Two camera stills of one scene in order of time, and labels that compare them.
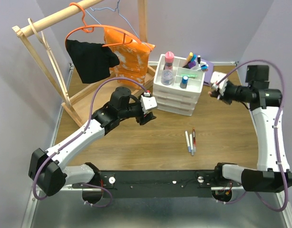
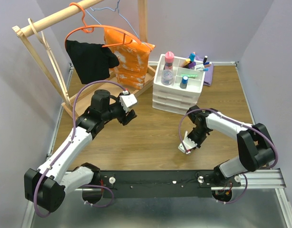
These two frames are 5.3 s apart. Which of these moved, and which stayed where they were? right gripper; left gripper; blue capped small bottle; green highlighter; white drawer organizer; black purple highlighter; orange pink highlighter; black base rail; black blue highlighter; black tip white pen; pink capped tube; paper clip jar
Moved: right gripper; black tip white pen; orange pink highlighter; left gripper
Stayed: black purple highlighter; black base rail; blue capped small bottle; pink capped tube; white drawer organizer; paper clip jar; green highlighter; black blue highlighter
